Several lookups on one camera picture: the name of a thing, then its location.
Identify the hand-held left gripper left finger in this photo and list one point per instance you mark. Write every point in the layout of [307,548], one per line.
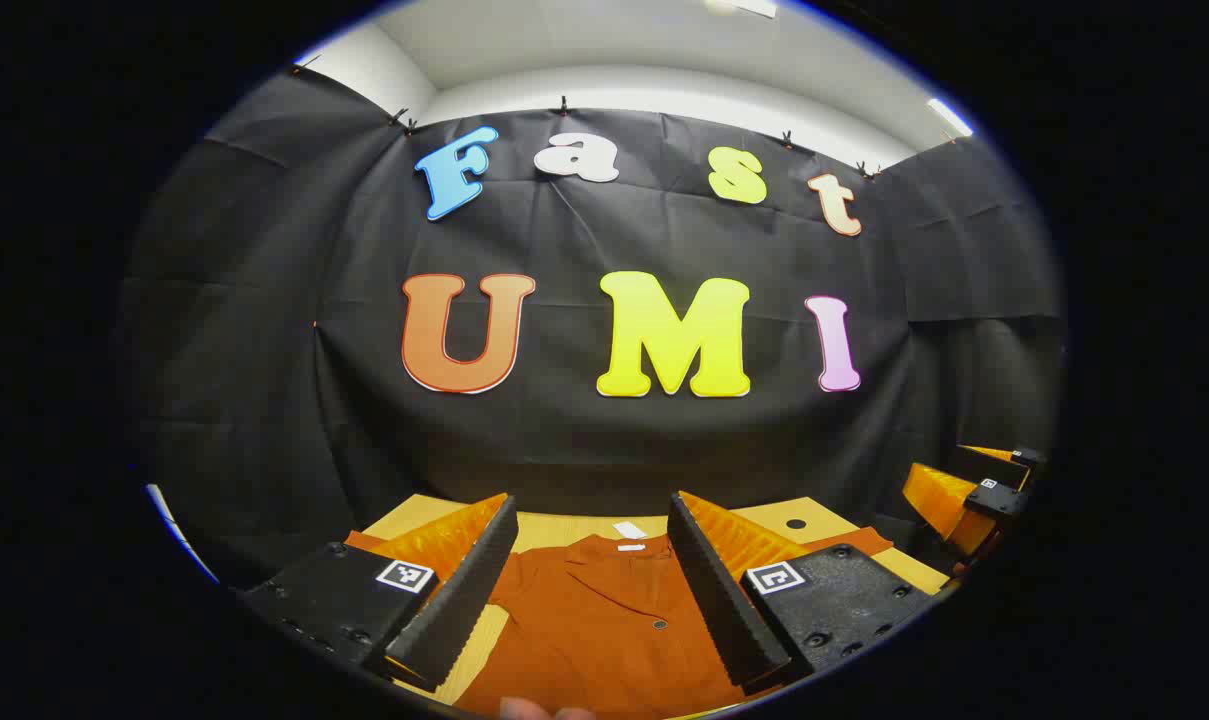
[459,600]

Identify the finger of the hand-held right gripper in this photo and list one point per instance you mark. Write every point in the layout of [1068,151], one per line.
[999,503]
[989,468]

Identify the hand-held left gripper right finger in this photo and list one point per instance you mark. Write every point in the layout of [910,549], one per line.
[724,600]

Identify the orange short-sleeved garment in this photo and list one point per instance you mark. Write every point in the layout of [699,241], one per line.
[604,620]

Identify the black backdrop cloth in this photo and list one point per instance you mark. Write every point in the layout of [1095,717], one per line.
[294,400]

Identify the ceiling light panel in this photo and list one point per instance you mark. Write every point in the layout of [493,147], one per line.
[742,7]
[951,116]

